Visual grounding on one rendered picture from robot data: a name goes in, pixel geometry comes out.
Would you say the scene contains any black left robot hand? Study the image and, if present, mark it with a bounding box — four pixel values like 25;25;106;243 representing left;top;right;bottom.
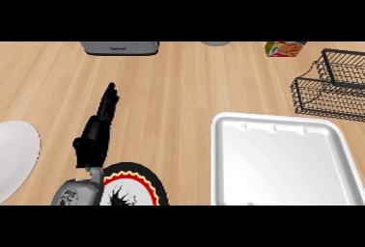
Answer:
71;82;121;170

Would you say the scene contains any white plastic tray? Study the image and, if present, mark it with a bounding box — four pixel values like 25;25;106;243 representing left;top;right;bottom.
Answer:
210;111;365;206

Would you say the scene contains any white plate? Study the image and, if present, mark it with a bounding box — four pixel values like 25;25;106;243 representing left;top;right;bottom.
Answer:
0;120;43;205

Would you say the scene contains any black red patterned plate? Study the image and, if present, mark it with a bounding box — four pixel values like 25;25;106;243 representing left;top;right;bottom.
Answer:
99;161;170;206

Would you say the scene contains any grey appliance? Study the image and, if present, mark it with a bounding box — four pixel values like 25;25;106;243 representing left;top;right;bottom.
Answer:
78;41;161;57

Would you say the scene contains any grey round object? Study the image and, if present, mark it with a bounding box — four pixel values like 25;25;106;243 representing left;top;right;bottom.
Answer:
199;41;233;47

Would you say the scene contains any colourful printed box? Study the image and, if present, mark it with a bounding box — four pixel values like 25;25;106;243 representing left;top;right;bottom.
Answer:
263;41;307;58

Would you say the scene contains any black wire tiered basket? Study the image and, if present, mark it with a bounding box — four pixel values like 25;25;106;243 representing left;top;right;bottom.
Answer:
290;47;365;124

